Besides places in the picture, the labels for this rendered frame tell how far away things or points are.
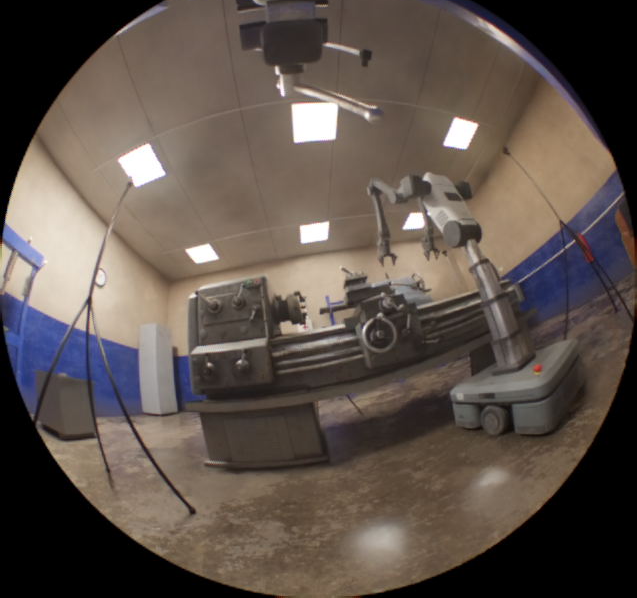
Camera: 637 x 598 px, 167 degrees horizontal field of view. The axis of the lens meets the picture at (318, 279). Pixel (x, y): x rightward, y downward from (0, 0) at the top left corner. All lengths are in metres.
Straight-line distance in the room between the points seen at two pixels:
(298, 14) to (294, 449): 1.63
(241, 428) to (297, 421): 0.35
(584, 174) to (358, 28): 3.93
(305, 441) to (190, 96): 3.45
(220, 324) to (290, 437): 0.87
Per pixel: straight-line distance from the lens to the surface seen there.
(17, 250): 3.23
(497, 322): 1.22
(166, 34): 3.05
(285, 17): 0.37
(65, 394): 2.40
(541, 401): 0.99
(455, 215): 1.30
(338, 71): 3.01
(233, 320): 1.52
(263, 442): 1.46
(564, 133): 4.91
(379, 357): 1.30
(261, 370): 1.30
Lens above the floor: 0.55
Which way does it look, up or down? 24 degrees up
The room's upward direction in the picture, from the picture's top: 13 degrees counter-clockwise
